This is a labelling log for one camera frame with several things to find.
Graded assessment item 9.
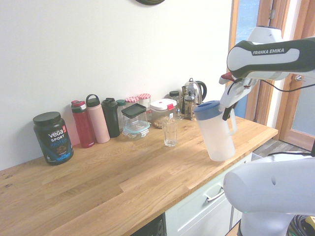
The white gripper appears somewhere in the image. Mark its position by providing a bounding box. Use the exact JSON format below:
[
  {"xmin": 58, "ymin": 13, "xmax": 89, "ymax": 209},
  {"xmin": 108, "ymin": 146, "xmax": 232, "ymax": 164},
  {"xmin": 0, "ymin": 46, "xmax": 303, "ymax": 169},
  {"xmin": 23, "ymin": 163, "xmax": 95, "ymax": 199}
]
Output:
[{"xmin": 220, "ymin": 78, "xmax": 258, "ymax": 121}]

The translucent pitcher blue lid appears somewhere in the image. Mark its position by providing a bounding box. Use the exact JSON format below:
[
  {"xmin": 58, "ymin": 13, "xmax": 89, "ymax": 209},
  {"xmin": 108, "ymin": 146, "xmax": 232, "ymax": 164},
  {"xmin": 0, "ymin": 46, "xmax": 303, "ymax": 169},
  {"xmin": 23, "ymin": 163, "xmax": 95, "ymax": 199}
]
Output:
[{"xmin": 192, "ymin": 100, "xmax": 239, "ymax": 162}]

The pink water bottle black lid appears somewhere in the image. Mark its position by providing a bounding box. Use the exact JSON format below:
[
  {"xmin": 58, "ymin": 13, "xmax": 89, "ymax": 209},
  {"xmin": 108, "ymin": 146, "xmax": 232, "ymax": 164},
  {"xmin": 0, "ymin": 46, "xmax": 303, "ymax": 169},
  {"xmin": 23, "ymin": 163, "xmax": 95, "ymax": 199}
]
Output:
[{"xmin": 85, "ymin": 93, "xmax": 111, "ymax": 144}]

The red water bottle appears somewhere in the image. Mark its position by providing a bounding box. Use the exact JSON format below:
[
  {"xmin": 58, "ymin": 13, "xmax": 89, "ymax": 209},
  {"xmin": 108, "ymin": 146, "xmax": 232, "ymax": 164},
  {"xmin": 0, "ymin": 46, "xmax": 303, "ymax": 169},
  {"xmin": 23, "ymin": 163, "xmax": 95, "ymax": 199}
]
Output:
[{"xmin": 70, "ymin": 99, "xmax": 95, "ymax": 149}]

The stainless steel electric kettle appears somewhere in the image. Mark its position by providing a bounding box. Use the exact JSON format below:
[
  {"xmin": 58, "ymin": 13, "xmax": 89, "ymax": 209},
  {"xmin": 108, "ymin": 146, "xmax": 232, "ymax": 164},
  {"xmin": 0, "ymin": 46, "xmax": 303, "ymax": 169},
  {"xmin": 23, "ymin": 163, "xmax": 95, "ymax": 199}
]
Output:
[{"xmin": 181, "ymin": 78, "xmax": 208, "ymax": 105}]

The clear glass mug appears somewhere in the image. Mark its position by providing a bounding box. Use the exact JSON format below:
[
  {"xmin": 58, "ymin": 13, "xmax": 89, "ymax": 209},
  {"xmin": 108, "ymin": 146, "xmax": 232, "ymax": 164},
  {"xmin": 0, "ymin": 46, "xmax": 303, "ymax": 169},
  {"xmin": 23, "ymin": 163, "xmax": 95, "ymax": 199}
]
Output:
[{"xmin": 175, "ymin": 95, "xmax": 185, "ymax": 121}]

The clear drinking glass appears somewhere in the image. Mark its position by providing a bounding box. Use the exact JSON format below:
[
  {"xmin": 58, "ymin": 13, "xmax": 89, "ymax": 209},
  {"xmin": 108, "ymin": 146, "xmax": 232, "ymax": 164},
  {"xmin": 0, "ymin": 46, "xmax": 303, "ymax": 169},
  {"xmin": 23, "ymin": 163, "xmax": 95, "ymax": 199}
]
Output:
[{"xmin": 161, "ymin": 117, "xmax": 179, "ymax": 148}]

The cereal container white red lid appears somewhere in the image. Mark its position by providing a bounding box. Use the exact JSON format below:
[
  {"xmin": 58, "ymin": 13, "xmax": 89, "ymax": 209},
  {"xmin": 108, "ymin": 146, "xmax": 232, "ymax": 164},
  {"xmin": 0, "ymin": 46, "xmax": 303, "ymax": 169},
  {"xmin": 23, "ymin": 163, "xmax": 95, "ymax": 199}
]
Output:
[{"xmin": 150, "ymin": 98, "xmax": 178, "ymax": 129}]

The wooden door with glass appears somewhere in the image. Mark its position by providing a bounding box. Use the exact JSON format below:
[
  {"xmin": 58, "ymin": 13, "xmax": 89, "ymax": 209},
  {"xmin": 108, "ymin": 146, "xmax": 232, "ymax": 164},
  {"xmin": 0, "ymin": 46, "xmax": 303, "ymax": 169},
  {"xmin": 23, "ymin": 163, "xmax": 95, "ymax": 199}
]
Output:
[{"xmin": 278, "ymin": 0, "xmax": 315, "ymax": 151}]

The tall jar red gingham lid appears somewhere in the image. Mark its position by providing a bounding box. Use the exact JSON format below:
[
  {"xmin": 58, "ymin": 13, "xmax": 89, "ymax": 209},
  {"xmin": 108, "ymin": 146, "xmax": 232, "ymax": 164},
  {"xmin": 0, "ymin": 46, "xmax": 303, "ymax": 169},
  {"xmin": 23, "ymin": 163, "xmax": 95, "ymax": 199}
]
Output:
[
  {"xmin": 137, "ymin": 93, "xmax": 152, "ymax": 112},
  {"xmin": 125, "ymin": 96, "xmax": 140, "ymax": 109}
]

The glass food container teal lid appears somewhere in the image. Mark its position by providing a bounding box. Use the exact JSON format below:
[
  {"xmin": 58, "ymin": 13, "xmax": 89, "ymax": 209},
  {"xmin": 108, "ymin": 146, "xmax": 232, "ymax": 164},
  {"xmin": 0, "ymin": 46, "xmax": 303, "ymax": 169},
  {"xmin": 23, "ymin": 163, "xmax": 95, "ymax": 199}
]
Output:
[{"xmin": 122, "ymin": 120, "xmax": 151, "ymax": 141}]

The square clear container black lid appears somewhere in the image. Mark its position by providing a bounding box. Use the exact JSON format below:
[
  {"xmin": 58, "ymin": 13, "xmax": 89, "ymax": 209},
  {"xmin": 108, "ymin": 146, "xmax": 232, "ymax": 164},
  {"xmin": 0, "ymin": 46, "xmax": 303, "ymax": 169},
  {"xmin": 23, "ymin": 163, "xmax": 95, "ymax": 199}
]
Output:
[{"xmin": 121, "ymin": 103, "xmax": 149, "ymax": 130}]

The white cabinet drawer front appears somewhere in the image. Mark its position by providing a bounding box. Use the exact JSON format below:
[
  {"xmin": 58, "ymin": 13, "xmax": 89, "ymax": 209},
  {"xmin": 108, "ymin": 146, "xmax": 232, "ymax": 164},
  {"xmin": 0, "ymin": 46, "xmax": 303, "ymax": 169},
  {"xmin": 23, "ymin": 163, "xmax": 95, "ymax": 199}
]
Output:
[{"xmin": 164, "ymin": 152, "xmax": 253, "ymax": 236}]

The clear jar green lid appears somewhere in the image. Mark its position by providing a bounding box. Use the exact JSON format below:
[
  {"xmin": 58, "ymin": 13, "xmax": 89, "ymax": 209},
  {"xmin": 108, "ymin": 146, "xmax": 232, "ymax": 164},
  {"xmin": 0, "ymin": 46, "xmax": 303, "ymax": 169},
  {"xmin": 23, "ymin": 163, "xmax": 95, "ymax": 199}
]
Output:
[{"xmin": 116, "ymin": 99, "xmax": 126, "ymax": 132}]

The black shaker bottle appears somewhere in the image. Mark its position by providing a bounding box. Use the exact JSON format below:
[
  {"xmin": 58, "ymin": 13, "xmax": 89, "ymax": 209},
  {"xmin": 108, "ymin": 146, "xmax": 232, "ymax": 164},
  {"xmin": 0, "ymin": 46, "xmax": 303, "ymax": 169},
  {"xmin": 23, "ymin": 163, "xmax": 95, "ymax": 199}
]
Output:
[{"xmin": 101, "ymin": 97, "xmax": 121, "ymax": 139}]

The black built-in appliance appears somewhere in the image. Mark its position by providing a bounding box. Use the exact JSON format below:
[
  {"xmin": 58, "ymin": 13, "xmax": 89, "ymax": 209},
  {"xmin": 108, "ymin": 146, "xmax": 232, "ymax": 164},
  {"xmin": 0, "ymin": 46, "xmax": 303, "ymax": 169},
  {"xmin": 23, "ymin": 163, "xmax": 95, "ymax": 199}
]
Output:
[{"xmin": 129, "ymin": 212, "xmax": 167, "ymax": 236}]

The black Vega protein tub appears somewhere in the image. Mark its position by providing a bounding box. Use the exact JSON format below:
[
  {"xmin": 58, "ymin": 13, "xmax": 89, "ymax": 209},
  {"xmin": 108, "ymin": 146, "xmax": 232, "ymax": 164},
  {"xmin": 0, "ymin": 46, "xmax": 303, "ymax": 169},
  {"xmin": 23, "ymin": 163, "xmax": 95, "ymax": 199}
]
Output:
[{"xmin": 32, "ymin": 111, "xmax": 75, "ymax": 166}]

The wooden door frame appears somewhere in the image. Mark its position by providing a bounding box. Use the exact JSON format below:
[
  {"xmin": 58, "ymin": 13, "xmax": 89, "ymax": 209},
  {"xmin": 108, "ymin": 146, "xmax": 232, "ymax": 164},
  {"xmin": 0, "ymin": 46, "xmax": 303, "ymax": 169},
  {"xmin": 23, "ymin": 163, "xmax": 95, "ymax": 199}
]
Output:
[{"xmin": 230, "ymin": 0, "xmax": 297, "ymax": 123}]

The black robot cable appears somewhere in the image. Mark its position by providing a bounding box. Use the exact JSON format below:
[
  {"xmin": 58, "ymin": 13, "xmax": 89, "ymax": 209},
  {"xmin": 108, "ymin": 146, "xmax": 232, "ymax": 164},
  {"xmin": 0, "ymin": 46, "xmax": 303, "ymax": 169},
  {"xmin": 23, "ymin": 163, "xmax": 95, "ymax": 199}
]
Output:
[{"xmin": 233, "ymin": 78, "xmax": 315, "ymax": 93}]

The metal drawer handle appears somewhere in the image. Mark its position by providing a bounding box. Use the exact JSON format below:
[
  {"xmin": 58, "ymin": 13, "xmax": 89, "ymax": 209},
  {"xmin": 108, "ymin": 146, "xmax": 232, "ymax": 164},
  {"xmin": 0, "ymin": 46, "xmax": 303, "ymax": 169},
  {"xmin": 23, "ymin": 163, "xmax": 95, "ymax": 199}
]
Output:
[{"xmin": 203, "ymin": 187, "xmax": 226, "ymax": 203}]

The black floor cable bundle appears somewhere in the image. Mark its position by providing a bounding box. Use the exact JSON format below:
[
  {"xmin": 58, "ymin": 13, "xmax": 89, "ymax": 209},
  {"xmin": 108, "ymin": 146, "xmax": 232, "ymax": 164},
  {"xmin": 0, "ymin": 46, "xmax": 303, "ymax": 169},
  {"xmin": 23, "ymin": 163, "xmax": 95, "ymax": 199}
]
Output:
[{"xmin": 288, "ymin": 213, "xmax": 315, "ymax": 236}]

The dark round wall clock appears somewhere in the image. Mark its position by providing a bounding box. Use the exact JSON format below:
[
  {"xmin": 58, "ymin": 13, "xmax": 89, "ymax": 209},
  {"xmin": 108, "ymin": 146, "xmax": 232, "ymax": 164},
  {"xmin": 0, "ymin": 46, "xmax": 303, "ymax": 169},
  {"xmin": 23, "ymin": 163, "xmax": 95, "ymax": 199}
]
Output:
[{"xmin": 135, "ymin": 0, "xmax": 167, "ymax": 5}]

